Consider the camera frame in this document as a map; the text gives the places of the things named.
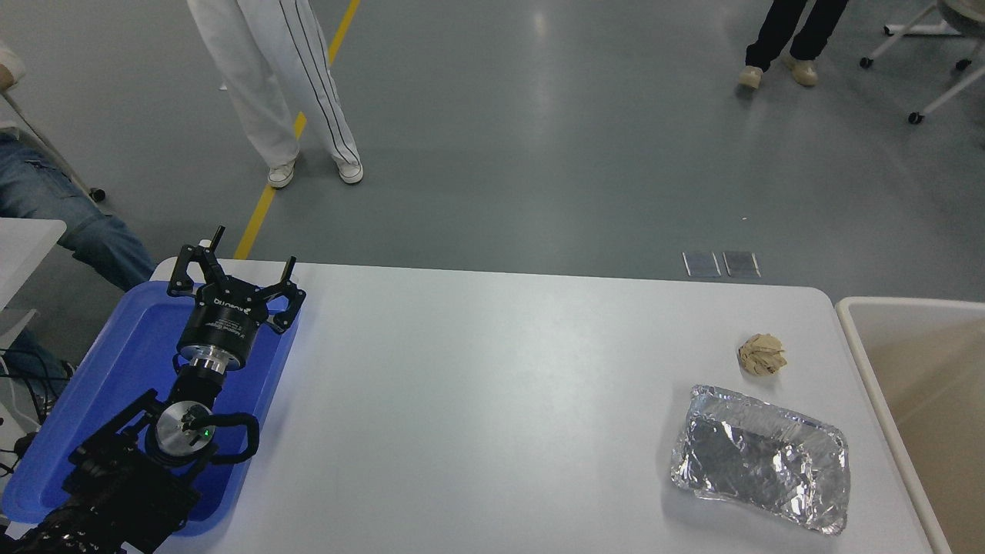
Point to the blue plastic tray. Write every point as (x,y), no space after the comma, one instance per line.
(115,362)

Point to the grey chair frame with castor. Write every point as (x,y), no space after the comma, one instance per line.
(96,195)

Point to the metal floor plate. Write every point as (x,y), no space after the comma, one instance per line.
(701,264)
(741,265)

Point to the large pale bin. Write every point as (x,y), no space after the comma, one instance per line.
(939,400)

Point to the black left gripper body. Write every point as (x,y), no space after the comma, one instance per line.
(219,327)

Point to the crumpled tan paper ball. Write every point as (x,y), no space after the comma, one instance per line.
(762,354)

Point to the small white side table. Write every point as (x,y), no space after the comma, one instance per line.
(23,246)

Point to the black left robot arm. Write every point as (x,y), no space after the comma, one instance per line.
(115,477)

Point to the seated person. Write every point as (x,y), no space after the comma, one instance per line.
(46,200)

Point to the silver foil tray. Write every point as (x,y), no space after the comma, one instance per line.
(754,462)

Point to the white wheeled chair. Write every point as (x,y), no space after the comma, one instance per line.
(950,92)

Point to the standing person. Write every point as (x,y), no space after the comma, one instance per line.
(254,77)
(785,31)

